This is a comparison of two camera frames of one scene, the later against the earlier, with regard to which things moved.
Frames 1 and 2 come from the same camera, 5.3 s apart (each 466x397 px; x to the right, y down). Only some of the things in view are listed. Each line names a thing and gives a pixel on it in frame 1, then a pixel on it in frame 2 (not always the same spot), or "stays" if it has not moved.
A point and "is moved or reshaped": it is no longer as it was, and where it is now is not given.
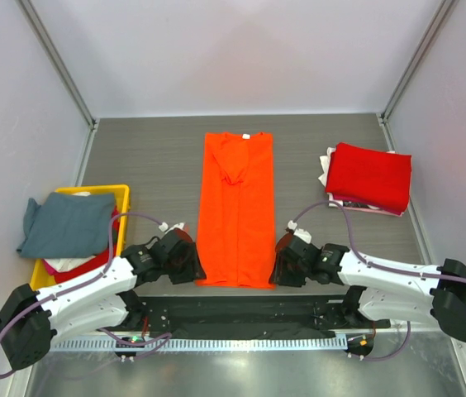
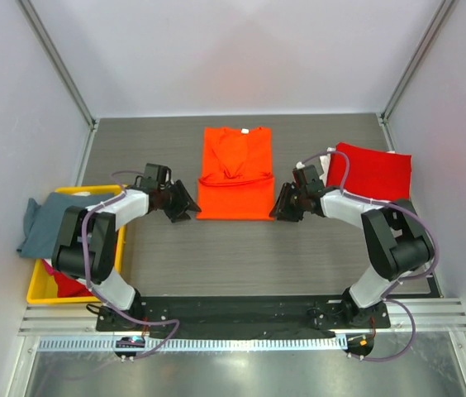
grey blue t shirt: x=68 y=225 stays
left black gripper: x=193 y=270 -> x=183 y=201
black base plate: x=245 y=317 stays
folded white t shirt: x=325 y=160 stays
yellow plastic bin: x=43 y=275 stays
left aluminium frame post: x=54 y=53 stays
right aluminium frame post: x=443 y=12 stays
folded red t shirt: x=375 y=176 stays
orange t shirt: x=236 y=225 is moved or reshaped
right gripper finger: x=285 y=241 -> x=282 y=202
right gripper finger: x=277 y=276 -> x=287 y=215
